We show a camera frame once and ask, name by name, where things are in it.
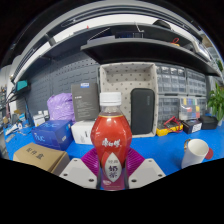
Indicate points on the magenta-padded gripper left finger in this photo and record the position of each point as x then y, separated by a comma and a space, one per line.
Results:
78, 173

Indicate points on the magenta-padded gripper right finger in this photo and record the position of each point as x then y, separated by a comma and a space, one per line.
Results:
146, 173

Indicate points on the red drink bottle white cap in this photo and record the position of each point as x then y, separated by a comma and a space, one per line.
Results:
111, 133

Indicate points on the small white box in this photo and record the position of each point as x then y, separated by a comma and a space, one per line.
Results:
81, 132

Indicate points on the brown cardboard box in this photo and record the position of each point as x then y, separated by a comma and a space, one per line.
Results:
38, 156

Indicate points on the blue cardboard box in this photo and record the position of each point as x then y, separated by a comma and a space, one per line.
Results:
51, 135

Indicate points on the yellow multimeter with red leads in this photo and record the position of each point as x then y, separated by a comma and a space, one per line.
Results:
166, 130

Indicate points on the white cup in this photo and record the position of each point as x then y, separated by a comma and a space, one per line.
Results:
195, 155

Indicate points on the black box with white label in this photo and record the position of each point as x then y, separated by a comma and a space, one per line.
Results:
191, 127

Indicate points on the small white container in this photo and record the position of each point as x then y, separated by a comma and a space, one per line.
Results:
40, 119

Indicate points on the purple plastic bag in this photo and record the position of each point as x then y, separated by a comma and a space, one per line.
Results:
60, 106

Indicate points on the grey small-parts drawer cabinet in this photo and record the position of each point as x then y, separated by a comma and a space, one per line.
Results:
168, 106
170, 80
204, 105
196, 83

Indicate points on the dark grey upright box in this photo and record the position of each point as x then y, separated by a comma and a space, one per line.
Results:
85, 103

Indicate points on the clear organizer with coloured parts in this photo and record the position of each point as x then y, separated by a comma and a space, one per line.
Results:
190, 108

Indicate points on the flat black case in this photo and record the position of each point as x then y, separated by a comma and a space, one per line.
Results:
209, 122

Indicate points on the beige dotted storage bin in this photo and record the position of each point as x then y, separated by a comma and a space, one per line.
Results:
126, 76

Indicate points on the green potted plant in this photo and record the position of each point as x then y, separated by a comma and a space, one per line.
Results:
217, 103

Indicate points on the black wall shelf unit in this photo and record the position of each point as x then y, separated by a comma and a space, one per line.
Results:
140, 50

